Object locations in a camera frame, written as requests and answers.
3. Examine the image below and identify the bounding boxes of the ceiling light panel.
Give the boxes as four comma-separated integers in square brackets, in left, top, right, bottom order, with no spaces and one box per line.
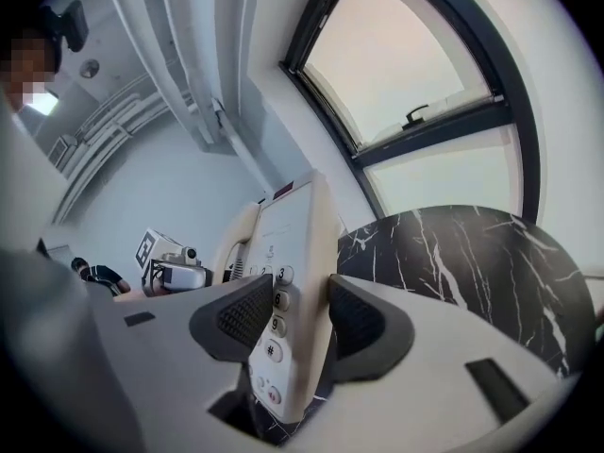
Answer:
[26,89,61,117]

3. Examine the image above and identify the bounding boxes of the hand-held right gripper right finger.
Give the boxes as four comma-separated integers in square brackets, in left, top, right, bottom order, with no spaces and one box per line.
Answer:
[327,273,582,453]

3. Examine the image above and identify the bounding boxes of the black head-mounted camera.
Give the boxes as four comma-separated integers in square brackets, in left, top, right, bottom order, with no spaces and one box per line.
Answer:
[39,0,91,54]

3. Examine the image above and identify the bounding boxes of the person's head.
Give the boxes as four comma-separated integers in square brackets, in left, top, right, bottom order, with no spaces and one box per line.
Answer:
[0,25,63,113]

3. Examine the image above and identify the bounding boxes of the black marble round table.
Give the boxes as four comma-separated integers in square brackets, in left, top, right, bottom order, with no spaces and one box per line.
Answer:
[263,204,596,447]

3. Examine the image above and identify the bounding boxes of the ceiling air conditioner unit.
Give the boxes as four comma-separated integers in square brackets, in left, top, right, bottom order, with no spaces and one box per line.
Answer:
[46,134,80,167]

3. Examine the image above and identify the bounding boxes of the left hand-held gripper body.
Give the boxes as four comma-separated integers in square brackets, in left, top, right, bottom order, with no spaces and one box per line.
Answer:
[133,226,215,298]

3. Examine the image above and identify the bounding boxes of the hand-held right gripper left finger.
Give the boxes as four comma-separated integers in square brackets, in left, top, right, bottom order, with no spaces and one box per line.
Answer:
[87,273,276,453]

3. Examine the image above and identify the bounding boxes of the white ceiling pipes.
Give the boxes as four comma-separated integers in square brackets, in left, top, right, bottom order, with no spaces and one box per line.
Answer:
[70,75,195,146]

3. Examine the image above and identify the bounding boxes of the black window frame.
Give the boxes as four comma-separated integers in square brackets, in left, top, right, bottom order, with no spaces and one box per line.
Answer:
[277,0,542,226]

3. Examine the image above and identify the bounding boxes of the white telephone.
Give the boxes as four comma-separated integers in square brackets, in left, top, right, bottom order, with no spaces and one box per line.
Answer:
[210,169,344,425]

